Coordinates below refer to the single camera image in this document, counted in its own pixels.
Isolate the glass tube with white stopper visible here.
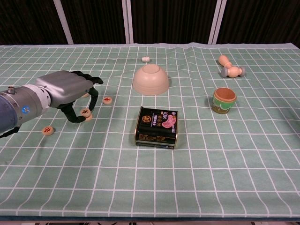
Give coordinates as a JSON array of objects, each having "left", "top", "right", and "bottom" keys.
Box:
[{"left": 94, "top": 55, "right": 151, "bottom": 63}]

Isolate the black snack packet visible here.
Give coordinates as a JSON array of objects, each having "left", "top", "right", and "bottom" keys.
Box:
[{"left": 134, "top": 106, "right": 179, "bottom": 150}]

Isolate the white partition frame post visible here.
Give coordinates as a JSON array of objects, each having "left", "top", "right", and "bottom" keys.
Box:
[
  {"left": 53, "top": 0, "right": 74, "bottom": 45},
  {"left": 208, "top": 0, "right": 227, "bottom": 45},
  {"left": 121, "top": 0, "right": 134, "bottom": 45}
]

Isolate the green and orange cup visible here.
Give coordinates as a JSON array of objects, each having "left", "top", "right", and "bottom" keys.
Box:
[{"left": 211, "top": 87, "right": 237, "bottom": 115}]

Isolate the dark ribbed partition panel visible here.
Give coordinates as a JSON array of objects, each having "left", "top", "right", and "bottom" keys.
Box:
[
  {"left": 0, "top": 0, "right": 69, "bottom": 45},
  {"left": 130, "top": 0, "right": 218, "bottom": 45},
  {"left": 60, "top": 0, "right": 127, "bottom": 45},
  {"left": 217, "top": 0, "right": 300, "bottom": 49}
]

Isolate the wooden toy hammer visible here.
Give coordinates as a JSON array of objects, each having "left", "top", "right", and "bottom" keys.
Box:
[{"left": 218, "top": 54, "right": 246, "bottom": 79}]

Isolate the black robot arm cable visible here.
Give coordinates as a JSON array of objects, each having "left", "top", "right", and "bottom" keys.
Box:
[{"left": 0, "top": 126, "right": 21, "bottom": 139}]

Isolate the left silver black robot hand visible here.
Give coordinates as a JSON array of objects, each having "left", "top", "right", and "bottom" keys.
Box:
[{"left": 36, "top": 70, "right": 104, "bottom": 124}]

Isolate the upturned beige bowl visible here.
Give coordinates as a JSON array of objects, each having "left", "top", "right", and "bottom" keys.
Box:
[{"left": 132, "top": 64, "right": 170, "bottom": 96}]

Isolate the green grid-patterned table mat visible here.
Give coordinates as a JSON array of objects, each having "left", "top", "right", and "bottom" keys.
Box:
[{"left": 0, "top": 42, "right": 300, "bottom": 218}]

